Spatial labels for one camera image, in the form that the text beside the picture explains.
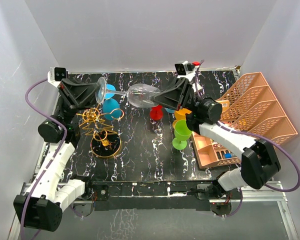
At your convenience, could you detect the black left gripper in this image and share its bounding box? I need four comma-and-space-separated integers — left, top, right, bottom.
54, 79, 102, 127

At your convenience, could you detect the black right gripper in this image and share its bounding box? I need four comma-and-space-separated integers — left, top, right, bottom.
150, 77, 204, 114

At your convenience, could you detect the teal wine glass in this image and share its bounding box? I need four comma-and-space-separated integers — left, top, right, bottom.
165, 108, 175, 114

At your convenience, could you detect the yellow wine glass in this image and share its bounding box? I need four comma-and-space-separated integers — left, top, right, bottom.
172, 108, 192, 128

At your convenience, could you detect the red wine glass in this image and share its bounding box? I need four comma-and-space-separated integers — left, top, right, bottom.
149, 105, 163, 121

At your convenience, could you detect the blue wine glass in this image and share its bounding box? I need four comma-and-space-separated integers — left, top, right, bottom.
102, 93, 122, 121

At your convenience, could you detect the clear wine glass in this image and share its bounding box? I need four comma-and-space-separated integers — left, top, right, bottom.
95, 77, 160, 108

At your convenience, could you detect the green wine glass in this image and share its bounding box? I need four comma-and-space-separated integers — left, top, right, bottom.
172, 119, 192, 150

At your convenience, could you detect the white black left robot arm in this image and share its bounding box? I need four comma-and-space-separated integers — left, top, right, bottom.
13, 78, 100, 235

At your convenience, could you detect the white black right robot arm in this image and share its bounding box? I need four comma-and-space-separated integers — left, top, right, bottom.
150, 77, 281, 199

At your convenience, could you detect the pink plastic file organizer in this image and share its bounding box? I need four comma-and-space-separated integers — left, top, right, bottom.
191, 72, 298, 169

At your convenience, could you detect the blue white small bottle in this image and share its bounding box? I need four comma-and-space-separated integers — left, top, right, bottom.
224, 153, 235, 159

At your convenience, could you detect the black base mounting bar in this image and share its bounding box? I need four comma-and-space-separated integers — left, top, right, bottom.
72, 178, 244, 212

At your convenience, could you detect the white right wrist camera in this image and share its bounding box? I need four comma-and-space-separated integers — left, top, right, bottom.
174, 60, 201, 81

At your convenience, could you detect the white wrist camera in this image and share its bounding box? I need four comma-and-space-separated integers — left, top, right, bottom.
47, 66, 68, 88
174, 60, 201, 81

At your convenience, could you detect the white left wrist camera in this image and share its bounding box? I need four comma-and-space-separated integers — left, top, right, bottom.
47, 66, 68, 88

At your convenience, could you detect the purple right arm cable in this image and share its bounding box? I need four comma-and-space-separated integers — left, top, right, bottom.
191, 59, 300, 217

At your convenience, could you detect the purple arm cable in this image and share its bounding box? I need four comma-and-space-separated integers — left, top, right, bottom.
191, 59, 300, 217
19, 77, 84, 240

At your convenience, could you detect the gold wire glass rack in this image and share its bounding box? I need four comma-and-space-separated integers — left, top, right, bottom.
76, 103, 125, 159

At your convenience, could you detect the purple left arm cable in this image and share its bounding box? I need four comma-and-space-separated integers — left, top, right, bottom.
19, 77, 84, 240

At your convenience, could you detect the aluminium frame rail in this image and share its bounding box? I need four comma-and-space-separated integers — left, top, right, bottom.
8, 180, 299, 240

